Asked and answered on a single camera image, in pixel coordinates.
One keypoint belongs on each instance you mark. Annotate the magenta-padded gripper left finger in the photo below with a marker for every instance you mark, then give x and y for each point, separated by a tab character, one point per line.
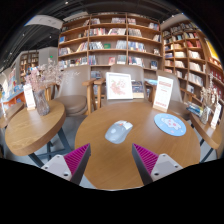
75	160

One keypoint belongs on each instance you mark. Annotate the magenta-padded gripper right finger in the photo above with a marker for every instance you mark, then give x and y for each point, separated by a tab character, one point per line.
148	160

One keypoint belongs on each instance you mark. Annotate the grey computer mouse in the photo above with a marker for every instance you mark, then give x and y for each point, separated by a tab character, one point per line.
117	132

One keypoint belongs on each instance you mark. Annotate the round light blue mouse pad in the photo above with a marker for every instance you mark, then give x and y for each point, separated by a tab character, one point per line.
170	124

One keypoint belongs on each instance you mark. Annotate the round wooden side table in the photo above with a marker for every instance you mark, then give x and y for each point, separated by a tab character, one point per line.
33	130
208	133

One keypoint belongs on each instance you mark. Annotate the glass vase with pink flowers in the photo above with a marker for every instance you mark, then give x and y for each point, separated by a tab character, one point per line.
41	103

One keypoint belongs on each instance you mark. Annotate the white and red sign stand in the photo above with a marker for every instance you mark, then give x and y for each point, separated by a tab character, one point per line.
163	94

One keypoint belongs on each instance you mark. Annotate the stack of books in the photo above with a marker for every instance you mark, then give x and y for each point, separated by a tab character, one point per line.
194	109

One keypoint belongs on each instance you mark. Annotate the dark-covered book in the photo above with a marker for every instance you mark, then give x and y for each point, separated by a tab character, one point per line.
137	89

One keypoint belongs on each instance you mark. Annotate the vase with pale dried flowers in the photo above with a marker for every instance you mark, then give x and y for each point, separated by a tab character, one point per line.
206	115

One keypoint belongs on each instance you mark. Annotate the small white sign card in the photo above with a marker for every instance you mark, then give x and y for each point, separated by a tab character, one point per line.
216	116
29	96

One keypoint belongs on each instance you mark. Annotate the light blue book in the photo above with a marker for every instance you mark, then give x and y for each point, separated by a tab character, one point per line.
150	81

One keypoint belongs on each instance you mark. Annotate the white framed floral picture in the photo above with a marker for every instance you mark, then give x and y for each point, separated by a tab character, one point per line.
119	86

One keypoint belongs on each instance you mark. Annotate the colourful book display stand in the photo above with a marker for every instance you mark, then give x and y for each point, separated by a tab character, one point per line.
13	91

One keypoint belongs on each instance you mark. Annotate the small distant wooden bookshelf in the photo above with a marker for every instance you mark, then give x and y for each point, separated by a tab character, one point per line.
29	63

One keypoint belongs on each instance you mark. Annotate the tall wooden bookshelf with poster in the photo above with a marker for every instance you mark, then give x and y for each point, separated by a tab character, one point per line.
191	56

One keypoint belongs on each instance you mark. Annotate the wide wooden bookshelf with books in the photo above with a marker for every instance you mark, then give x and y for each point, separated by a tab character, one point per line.
110	40

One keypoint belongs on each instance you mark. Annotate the white hanging ceiling sign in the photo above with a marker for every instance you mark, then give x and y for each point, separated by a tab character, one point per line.
43	21

